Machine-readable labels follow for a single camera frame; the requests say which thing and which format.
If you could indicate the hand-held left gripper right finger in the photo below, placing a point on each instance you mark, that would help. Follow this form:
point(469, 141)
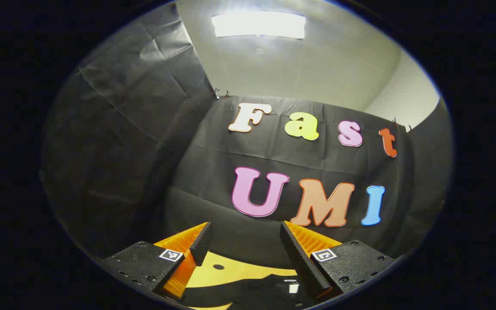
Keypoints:
point(299, 258)

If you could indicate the black t-shirt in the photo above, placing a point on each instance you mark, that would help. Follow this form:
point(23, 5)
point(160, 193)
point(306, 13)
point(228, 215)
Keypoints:
point(252, 295)

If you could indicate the rectangular ceiling light panel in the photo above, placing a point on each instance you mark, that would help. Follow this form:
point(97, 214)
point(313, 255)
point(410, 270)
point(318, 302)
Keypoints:
point(258, 25)

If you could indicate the black backdrop cloth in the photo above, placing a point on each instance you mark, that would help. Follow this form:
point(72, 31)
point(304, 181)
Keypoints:
point(144, 150)

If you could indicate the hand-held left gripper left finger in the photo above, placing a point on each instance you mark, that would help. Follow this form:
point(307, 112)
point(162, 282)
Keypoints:
point(201, 243)

